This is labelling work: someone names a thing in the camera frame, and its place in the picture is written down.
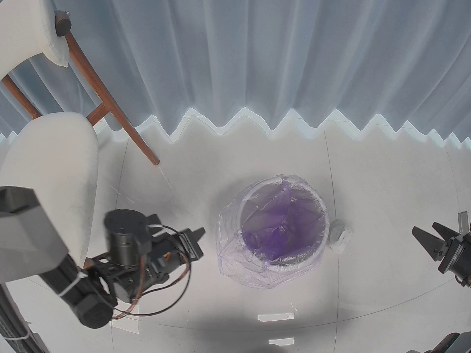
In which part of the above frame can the purple plastic bag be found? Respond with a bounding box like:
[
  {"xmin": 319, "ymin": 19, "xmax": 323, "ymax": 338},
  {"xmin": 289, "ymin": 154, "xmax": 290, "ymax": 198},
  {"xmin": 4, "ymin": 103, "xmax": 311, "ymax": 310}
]
[{"xmin": 218, "ymin": 174, "xmax": 329, "ymax": 290}]

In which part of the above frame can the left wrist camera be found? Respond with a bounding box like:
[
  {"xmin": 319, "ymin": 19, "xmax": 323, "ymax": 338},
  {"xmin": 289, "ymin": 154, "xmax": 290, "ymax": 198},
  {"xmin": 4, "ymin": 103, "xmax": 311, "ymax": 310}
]
[{"xmin": 135, "ymin": 215, "xmax": 164, "ymax": 257}]

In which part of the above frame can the crumpled white paper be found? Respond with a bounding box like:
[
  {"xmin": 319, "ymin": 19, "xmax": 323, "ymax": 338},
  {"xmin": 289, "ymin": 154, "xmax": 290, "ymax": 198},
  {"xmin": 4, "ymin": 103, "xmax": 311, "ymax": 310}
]
[{"xmin": 328, "ymin": 219, "xmax": 355, "ymax": 255}]

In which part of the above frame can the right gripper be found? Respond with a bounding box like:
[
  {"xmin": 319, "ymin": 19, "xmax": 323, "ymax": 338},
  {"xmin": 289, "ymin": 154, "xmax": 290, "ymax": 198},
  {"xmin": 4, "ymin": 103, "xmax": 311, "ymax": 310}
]
[{"xmin": 412, "ymin": 222, "xmax": 471, "ymax": 277}]

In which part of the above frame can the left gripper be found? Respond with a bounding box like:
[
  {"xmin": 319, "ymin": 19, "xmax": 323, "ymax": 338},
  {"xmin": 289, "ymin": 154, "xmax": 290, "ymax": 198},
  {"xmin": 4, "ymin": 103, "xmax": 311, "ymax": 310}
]
[{"xmin": 158, "ymin": 227, "xmax": 206, "ymax": 271}]

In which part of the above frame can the white trash bin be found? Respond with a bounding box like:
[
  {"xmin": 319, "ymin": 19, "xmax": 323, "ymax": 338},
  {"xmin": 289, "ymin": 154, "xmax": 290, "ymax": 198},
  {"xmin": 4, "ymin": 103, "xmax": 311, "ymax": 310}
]
[{"xmin": 238, "ymin": 180, "xmax": 329, "ymax": 267}]

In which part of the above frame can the black cable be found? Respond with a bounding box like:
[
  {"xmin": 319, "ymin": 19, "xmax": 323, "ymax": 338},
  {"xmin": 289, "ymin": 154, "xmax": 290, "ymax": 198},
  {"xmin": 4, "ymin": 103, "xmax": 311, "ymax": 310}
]
[{"xmin": 110, "ymin": 225, "xmax": 193, "ymax": 317}]

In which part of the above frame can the pale blue curtain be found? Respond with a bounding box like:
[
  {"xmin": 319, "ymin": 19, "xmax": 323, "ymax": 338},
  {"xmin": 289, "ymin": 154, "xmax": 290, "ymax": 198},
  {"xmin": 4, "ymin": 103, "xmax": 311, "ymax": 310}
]
[{"xmin": 0, "ymin": 0, "xmax": 471, "ymax": 148}]

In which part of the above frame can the white cushioned wooden chair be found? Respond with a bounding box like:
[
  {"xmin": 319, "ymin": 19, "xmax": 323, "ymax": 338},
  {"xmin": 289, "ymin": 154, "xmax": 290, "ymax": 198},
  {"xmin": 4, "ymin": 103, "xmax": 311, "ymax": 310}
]
[{"xmin": 0, "ymin": 0, "xmax": 160, "ymax": 271}]

